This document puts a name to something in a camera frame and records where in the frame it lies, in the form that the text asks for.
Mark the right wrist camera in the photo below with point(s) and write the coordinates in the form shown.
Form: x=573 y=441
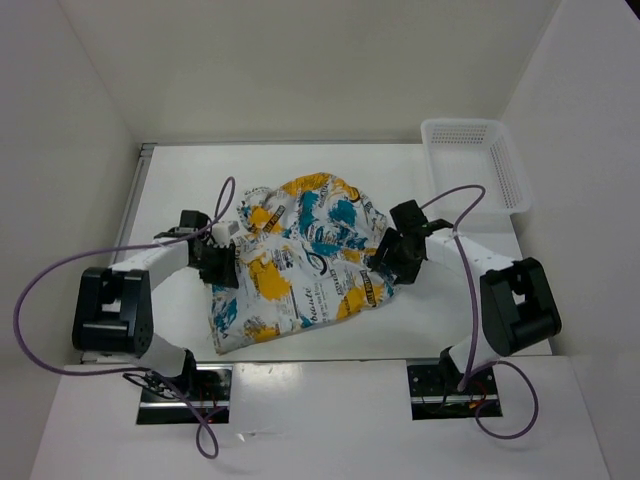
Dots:
x=409 y=219

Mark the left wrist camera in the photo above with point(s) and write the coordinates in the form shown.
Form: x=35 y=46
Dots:
x=192 y=221

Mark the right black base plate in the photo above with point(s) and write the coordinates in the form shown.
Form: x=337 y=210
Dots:
x=431 y=399

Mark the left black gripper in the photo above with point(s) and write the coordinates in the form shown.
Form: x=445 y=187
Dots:
x=226 y=274

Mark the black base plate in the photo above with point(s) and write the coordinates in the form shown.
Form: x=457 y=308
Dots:
x=159 y=405
x=431 y=399

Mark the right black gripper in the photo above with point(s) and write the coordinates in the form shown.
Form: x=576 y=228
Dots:
x=407 y=273

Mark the white perforated plastic basket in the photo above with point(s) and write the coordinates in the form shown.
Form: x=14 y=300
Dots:
x=477 y=151

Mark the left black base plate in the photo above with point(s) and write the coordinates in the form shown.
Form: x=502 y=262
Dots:
x=159 y=405

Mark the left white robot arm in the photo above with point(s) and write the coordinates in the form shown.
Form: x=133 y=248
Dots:
x=114 y=312

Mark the white teal yellow patterned shorts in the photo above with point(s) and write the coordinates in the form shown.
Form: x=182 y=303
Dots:
x=303 y=262

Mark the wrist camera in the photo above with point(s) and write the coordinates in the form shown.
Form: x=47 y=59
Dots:
x=409 y=219
x=192 y=221

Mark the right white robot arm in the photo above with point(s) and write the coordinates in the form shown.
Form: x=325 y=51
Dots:
x=512 y=305

